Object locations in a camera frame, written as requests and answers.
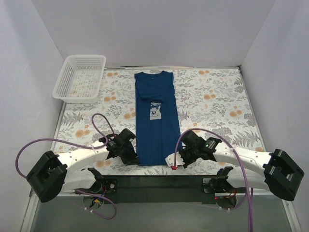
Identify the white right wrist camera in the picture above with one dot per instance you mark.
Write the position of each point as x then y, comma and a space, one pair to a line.
174, 161

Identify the white plastic basket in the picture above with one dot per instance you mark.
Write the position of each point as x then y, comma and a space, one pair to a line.
80, 78

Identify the blue printed t-shirt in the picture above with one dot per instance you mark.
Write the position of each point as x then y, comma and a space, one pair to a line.
157, 123

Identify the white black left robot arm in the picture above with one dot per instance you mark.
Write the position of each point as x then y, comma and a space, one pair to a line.
53, 174

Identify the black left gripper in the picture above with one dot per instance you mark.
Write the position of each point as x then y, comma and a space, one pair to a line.
131, 152

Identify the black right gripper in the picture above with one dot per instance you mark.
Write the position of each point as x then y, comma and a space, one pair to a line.
184, 157

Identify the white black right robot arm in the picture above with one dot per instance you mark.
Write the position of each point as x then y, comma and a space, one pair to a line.
273, 171

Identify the floral table cloth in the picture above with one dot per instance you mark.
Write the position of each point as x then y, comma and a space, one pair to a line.
209, 101

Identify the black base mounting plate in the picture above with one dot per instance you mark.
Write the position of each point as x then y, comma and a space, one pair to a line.
158, 189

